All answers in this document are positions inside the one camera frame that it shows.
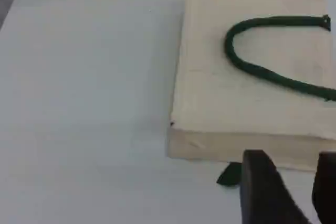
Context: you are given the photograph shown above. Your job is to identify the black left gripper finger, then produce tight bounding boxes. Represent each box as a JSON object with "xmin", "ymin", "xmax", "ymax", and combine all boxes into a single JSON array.
[
  {"xmin": 239, "ymin": 150, "xmax": 313, "ymax": 224},
  {"xmin": 311, "ymin": 151, "xmax": 336, "ymax": 224}
]

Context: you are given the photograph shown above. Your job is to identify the white canvas bag green handles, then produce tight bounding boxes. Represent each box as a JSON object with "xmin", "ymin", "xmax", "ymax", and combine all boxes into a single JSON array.
[{"xmin": 166, "ymin": 0, "xmax": 336, "ymax": 187}]

